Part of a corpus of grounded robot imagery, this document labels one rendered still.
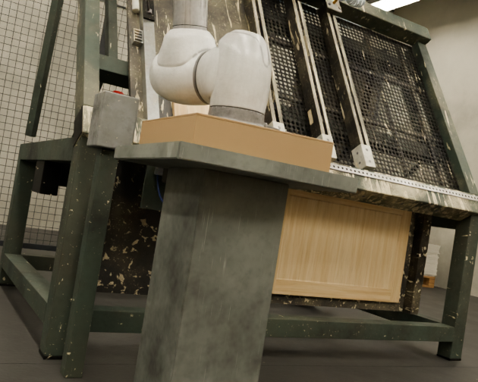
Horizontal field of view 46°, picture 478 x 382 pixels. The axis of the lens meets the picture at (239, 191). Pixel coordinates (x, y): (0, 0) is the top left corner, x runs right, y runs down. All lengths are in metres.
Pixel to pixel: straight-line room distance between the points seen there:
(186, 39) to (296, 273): 1.49
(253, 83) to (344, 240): 1.59
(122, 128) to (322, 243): 1.35
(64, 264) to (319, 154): 1.04
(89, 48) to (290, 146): 1.13
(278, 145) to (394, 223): 1.87
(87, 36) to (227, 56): 0.92
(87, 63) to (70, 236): 0.65
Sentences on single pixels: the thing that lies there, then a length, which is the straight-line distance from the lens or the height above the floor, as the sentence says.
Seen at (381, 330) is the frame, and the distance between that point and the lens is 2.89.
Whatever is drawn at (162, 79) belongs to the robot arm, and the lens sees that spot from 1.66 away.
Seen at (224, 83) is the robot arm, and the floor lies 0.94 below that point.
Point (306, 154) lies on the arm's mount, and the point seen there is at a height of 0.78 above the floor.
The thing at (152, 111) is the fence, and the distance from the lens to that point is 2.21.
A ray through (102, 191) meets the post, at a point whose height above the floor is 0.61.
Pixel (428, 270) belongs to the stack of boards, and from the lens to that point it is 7.65.
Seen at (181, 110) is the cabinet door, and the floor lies 0.98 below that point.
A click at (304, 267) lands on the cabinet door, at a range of 2.80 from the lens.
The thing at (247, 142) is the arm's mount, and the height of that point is 0.78.
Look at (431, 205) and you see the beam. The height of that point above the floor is 0.79.
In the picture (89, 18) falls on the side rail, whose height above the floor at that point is 1.27.
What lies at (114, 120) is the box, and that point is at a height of 0.84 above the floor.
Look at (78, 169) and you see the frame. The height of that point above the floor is 0.67.
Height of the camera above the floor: 0.63
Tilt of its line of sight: 2 degrees up
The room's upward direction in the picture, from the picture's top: 9 degrees clockwise
